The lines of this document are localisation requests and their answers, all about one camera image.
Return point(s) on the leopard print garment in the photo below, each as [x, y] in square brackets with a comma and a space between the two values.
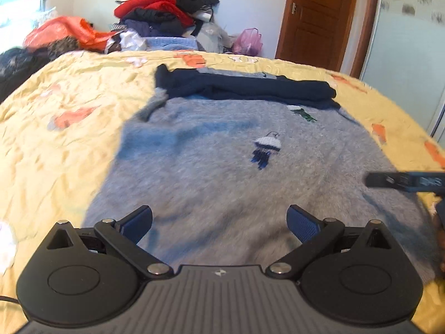
[60, 47]

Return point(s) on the dark floral garment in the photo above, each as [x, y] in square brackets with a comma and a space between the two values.
[17, 65]

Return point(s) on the light blue knit garment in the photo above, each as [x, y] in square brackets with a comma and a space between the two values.
[171, 44]

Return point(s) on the orange plastic bag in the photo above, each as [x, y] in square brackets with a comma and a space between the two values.
[66, 26]

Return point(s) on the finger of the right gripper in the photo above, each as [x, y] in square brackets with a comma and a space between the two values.
[409, 181]

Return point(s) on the brown wooden door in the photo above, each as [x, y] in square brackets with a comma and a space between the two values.
[315, 32]

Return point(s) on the white crumpled cloth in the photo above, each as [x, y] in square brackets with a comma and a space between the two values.
[126, 40]

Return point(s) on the navy dark clothes in pile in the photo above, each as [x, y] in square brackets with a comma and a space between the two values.
[153, 23]

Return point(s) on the yellow carrot print quilt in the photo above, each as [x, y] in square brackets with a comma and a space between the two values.
[60, 131]

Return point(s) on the grey sequin sweater navy sleeves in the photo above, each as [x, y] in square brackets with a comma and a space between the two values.
[220, 157]

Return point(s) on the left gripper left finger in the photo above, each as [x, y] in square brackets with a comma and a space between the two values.
[122, 237]

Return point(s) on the red garment on pile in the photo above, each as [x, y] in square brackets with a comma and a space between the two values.
[169, 6]

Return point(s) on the grey plastic bag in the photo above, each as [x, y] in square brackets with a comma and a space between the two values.
[213, 39]

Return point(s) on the pink plastic bag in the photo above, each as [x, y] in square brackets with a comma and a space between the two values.
[249, 43]

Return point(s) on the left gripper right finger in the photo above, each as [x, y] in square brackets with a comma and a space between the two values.
[317, 237]

